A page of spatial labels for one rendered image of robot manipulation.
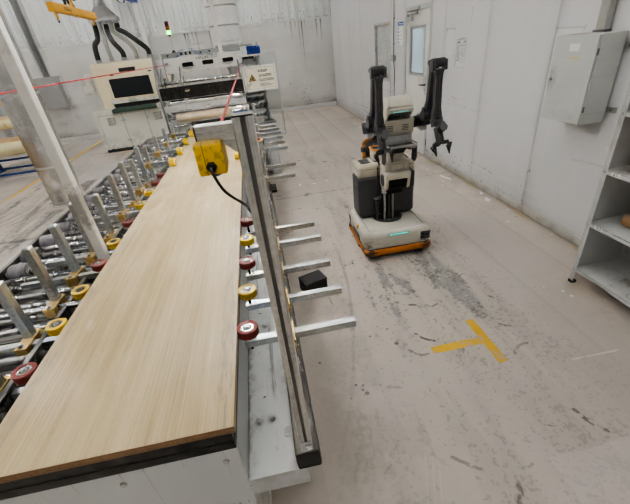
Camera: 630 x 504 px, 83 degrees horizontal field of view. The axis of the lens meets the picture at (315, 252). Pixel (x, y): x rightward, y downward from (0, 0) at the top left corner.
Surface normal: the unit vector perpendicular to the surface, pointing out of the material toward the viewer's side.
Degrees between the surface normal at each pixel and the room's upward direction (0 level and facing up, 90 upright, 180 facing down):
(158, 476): 90
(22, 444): 0
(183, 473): 90
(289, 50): 90
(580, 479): 0
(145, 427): 0
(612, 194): 90
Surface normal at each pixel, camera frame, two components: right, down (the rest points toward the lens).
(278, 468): -0.11, -0.86
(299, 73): 0.17, 0.48
